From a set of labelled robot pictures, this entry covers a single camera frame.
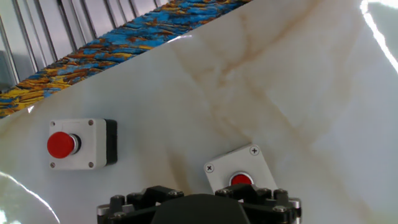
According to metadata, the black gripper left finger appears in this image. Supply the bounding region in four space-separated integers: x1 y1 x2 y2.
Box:
96 185 185 224

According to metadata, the grey box red mushroom button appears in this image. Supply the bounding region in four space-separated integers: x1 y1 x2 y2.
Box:
47 118 118 170

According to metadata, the blue starry night cloth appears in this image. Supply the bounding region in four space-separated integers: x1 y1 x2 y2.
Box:
0 0 253 119

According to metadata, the marble pattern mat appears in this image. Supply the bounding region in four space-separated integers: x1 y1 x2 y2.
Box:
0 0 398 224

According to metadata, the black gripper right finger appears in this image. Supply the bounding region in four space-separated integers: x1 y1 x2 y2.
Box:
214 183 302 224

